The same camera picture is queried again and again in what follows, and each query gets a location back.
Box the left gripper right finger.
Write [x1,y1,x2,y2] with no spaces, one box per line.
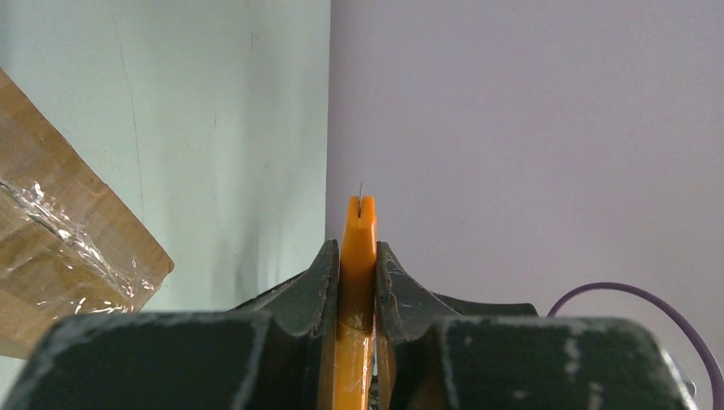
[376,242,696,409]

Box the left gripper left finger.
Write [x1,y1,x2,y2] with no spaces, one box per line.
[3,240,339,409]

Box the brown cardboard express box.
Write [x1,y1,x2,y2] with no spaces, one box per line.
[1,74,174,359]

